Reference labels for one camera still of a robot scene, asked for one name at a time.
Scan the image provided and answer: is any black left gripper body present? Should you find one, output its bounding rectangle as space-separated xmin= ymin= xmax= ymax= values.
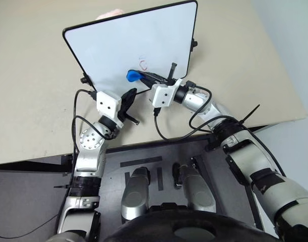
xmin=117 ymin=93 xmax=135 ymax=120

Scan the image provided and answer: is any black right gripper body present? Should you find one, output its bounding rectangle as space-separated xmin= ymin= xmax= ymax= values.
xmin=146 ymin=74 xmax=176 ymax=88

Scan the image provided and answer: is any blue eraser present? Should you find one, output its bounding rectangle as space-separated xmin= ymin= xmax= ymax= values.
xmin=126 ymin=70 xmax=143 ymax=83

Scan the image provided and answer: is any long black tape strip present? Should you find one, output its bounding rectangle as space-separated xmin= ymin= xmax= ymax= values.
xmin=119 ymin=156 xmax=163 ymax=168

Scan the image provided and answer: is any short black tape strip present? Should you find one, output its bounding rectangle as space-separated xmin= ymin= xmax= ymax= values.
xmin=156 ymin=167 xmax=164 ymax=192

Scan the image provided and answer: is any silver left robot leg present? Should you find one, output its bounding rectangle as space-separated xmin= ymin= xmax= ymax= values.
xmin=120 ymin=166 xmax=151 ymax=225

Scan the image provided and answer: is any silver robot leg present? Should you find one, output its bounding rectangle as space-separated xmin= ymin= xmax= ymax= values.
xmin=172 ymin=163 xmax=218 ymax=213
xmin=120 ymin=166 xmax=151 ymax=225

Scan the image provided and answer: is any black zip tie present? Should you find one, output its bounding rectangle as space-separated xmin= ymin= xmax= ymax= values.
xmin=238 ymin=104 xmax=261 ymax=126

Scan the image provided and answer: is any silver right robot leg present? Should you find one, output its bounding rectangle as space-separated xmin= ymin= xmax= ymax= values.
xmin=172 ymin=163 xmax=218 ymax=213

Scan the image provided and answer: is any dark rounded robot torso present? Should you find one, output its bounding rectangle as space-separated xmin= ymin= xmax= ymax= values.
xmin=102 ymin=203 xmax=281 ymax=242

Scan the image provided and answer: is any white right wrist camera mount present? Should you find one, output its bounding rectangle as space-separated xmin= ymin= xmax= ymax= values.
xmin=149 ymin=78 xmax=183 ymax=108

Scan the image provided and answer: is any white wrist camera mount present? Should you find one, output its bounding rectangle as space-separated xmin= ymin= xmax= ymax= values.
xmin=95 ymin=91 xmax=125 ymax=127
xmin=149 ymin=78 xmax=183 ymax=108

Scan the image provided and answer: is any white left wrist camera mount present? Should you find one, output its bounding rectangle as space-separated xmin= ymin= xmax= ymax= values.
xmin=95 ymin=91 xmax=125 ymax=127

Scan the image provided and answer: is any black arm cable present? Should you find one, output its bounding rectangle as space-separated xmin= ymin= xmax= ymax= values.
xmin=71 ymin=89 xmax=117 ymax=158
xmin=188 ymin=113 xmax=287 ymax=177
xmin=153 ymin=80 xmax=213 ymax=141

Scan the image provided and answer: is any white board with black frame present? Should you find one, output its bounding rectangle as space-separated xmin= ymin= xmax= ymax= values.
xmin=62 ymin=0 xmax=198 ymax=95

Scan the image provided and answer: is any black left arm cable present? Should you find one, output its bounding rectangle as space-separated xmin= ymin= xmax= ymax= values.
xmin=71 ymin=89 xmax=117 ymax=158

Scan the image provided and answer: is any black table edge bracket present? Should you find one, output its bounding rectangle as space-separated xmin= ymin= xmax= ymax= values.
xmin=60 ymin=153 xmax=76 ymax=177

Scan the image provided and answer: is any black right upper arm cable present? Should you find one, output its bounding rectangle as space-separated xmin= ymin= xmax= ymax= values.
xmin=188 ymin=113 xmax=287 ymax=177

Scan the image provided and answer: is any thin black floor cable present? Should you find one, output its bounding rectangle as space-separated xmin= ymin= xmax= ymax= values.
xmin=0 ymin=213 xmax=61 ymax=239

